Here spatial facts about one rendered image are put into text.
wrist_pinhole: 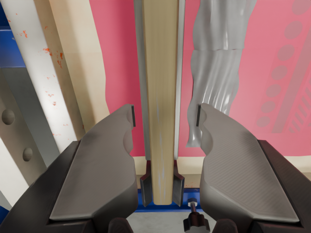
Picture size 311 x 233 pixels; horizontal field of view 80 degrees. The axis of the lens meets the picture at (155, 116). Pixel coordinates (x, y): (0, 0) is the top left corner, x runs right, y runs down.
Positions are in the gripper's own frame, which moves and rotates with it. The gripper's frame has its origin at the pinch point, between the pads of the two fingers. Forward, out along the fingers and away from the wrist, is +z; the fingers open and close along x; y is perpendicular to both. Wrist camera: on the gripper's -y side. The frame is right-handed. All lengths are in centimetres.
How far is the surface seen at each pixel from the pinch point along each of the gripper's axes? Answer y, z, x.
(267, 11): -4.7, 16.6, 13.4
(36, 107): 59, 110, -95
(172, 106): 3.2, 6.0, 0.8
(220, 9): -5.0, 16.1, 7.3
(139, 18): -4.5, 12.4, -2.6
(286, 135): 15.2, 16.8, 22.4
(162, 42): -3.1, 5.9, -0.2
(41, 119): 70, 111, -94
